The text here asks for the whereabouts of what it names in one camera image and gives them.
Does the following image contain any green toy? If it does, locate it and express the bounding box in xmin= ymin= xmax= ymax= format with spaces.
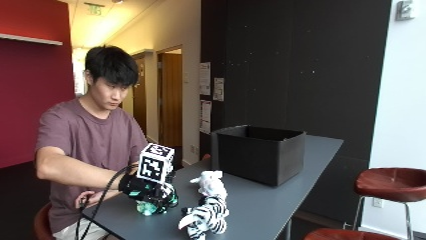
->
xmin=136 ymin=199 xmax=171 ymax=216

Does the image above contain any zebra soft toy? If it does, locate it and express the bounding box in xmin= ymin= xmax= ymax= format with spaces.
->
xmin=178 ymin=194 xmax=232 ymax=240

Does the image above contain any white marker cube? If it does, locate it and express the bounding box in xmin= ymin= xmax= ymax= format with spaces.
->
xmin=136 ymin=142 xmax=176 ymax=185

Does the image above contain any red chair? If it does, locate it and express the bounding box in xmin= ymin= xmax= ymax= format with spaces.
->
xmin=34 ymin=202 xmax=58 ymax=240

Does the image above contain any white soft toy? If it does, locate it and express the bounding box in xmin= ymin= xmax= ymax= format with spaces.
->
xmin=190 ymin=170 xmax=229 ymax=198

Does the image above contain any person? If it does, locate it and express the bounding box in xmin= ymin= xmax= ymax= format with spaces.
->
xmin=34 ymin=44 xmax=151 ymax=240

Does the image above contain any black fabric box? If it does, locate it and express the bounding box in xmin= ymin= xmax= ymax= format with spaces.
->
xmin=211 ymin=124 xmax=308 ymax=187

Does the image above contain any white paper notice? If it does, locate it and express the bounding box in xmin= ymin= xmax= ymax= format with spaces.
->
xmin=199 ymin=61 xmax=214 ymax=97
xmin=212 ymin=77 xmax=227 ymax=102
xmin=199 ymin=99 xmax=214 ymax=135

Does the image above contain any wooden door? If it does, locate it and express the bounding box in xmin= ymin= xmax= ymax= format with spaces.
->
xmin=159 ymin=52 xmax=184 ymax=148

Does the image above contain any red stool with metal legs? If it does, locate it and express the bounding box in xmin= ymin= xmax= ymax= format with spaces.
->
xmin=303 ymin=227 xmax=404 ymax=240
xmin=353 ymin=167 xmax=426 ymax=240

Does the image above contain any ceiling exit sign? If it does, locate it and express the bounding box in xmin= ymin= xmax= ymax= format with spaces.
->
xmin=84 ymin=2 xmax=107 ymax=17

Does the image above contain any black glove cable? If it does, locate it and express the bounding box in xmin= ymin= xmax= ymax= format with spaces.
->
xmin=74 ymin=162 xmax=140 ymax=240

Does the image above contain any white wall shelf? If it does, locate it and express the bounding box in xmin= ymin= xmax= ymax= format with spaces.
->
xmin=0 ymin=32 xmax=64 ymax=47

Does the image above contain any grey wall fixture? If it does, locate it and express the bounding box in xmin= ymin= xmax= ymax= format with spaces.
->
xmin=395 ymin=0 xmax=417 ymax=22

